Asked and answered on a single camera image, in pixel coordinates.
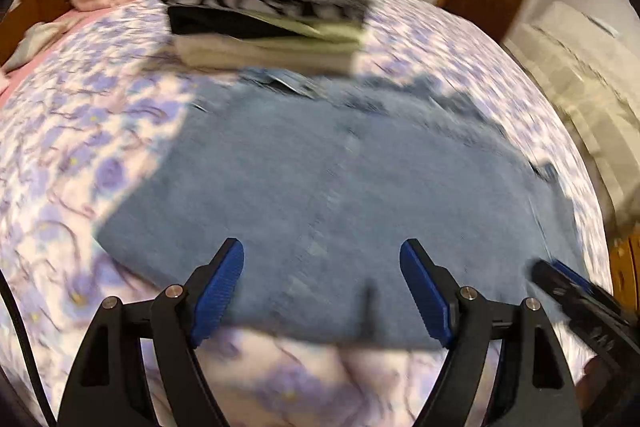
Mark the light green folded garment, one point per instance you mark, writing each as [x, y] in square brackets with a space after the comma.
[320, 39]

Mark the grey small cloth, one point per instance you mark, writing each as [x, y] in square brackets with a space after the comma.
[36, 39]

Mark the pink bed sheet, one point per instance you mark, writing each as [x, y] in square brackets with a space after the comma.
[73, 20]

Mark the person right hand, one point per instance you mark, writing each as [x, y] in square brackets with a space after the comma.
[600, 395]

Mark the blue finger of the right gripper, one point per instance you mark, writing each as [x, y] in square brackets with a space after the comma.
[577, 279]
[568, 296]

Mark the beige lace covered furniture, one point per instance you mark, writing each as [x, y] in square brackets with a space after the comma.
[592, 81]

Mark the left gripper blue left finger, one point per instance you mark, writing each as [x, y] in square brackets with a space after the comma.
[211, 288]

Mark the purple cat print blanket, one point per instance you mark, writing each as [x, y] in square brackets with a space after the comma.
[84, 123]

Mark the orange wooden drawer cabinet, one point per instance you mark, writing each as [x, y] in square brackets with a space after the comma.
[625, 270]

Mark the cream folded garment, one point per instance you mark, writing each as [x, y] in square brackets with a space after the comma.
[302, 55]

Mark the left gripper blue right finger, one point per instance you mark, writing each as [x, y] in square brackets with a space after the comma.
[433, 289]

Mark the blue denim jacket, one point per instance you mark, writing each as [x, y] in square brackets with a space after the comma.
[322, 190]

